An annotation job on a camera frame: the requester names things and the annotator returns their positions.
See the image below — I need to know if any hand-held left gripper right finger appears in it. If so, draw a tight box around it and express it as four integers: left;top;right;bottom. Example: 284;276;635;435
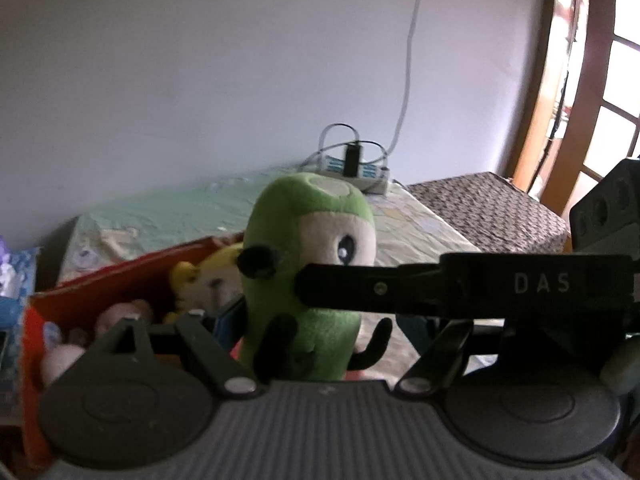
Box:
397;316;507;396

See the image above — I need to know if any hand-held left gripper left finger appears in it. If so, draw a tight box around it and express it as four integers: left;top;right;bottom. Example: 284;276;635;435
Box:
87;300;262;400

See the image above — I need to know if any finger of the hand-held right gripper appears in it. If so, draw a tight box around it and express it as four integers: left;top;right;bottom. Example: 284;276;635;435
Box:
295;261;447;320

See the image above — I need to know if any yellow plush bear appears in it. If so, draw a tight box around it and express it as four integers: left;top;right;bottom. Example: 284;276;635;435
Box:
167;244;247;324

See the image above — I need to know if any green plush toy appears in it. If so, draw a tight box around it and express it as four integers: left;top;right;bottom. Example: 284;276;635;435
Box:
239;172;394;382

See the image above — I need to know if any pink plush bear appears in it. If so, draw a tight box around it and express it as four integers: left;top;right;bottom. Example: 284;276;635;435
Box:
65;299;157;348

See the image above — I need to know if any red cardboard box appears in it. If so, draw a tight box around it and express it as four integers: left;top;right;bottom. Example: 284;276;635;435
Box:
22;234;248;468

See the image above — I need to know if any small pink white plush toy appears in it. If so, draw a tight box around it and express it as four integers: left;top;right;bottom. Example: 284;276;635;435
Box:
41;342;90;387

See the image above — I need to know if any brown patterned covered box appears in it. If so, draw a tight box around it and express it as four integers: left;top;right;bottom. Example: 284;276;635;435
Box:
405;171;572;257

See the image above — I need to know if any white power strip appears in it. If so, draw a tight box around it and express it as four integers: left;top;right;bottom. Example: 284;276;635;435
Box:
320;155;392;196

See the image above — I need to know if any black charger plug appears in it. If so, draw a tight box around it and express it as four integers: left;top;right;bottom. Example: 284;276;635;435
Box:
344;143;364;179

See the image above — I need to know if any light green printed bedsheet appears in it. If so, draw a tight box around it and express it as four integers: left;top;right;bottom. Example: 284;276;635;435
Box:
57;167;482;376

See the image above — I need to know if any blue patterned packet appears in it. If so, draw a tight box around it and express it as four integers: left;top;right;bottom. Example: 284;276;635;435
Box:
0;237;42;418

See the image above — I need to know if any black charger cable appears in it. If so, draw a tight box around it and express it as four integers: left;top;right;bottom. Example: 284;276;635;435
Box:
319;122;389;172

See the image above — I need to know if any wooden window frame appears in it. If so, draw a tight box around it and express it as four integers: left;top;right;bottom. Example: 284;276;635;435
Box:
510;0;640;213

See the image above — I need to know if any white power cable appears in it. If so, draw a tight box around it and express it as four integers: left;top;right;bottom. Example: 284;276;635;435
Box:
300;0;429;171

